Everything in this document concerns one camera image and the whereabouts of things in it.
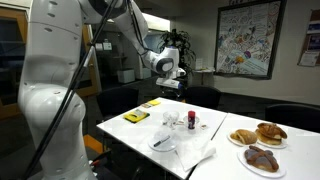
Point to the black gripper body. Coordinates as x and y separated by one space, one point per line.
170 93

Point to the clear cut glass bowl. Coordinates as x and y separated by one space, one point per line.
170 116

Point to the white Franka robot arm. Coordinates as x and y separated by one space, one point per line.
50 100

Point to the yellow sticky note pad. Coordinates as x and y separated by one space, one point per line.
154 102

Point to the small tan packet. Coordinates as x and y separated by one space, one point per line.
145 105

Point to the crushed red pepper packet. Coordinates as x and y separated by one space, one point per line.
180 123

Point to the black chair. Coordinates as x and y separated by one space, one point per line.
293 116
116 101
203 96

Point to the red cylindrical can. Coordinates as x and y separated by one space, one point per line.
191 120

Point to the small round side table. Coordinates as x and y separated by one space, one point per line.
204 70

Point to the small white standing sign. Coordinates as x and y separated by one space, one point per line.
199 63

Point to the yellow Crayola markers box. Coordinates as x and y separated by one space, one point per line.
135 115

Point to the small white packet red mark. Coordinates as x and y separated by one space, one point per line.
203 126

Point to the white box cabinet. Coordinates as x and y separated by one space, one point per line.
126 76

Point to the green potted plant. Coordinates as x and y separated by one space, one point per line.
176 41

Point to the crumpled white paper napkin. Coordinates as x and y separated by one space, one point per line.
195 154

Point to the white plate under folded bread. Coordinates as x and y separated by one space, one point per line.
233 141

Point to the golden folded bread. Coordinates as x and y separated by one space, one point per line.
245 136

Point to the orange floor block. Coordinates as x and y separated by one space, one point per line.
93 144

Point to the round golden crossed bread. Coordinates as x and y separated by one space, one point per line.
270 131

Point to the chocolate sweet bread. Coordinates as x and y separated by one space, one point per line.
261 158

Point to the white plate under crossed bread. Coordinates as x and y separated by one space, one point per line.
279 146

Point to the white plate under chocolate bread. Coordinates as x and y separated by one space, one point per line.
277 174

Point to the cork bulletin board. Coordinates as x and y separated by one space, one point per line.
311 40

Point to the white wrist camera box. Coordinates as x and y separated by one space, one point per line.
168 82

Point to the white wall paper sign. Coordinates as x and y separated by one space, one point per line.
107 46
99 46

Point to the large framed wall poster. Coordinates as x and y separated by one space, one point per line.
248 40

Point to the wooden door frame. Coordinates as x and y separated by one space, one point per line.
22 23

